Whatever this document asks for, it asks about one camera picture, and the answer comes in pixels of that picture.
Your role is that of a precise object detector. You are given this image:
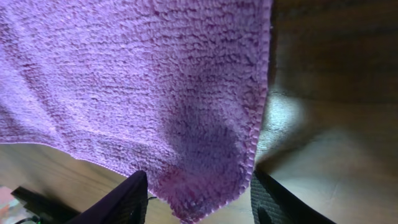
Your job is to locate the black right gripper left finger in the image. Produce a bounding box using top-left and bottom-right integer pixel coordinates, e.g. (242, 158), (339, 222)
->
(67, 170), (149, 224)

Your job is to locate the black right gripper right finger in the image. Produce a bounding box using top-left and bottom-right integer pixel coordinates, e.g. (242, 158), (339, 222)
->
(250, 170), (335, 224)

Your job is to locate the purple microfiber cloth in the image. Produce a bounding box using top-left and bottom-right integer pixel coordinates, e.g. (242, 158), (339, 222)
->
(1, 0), (272, 223)

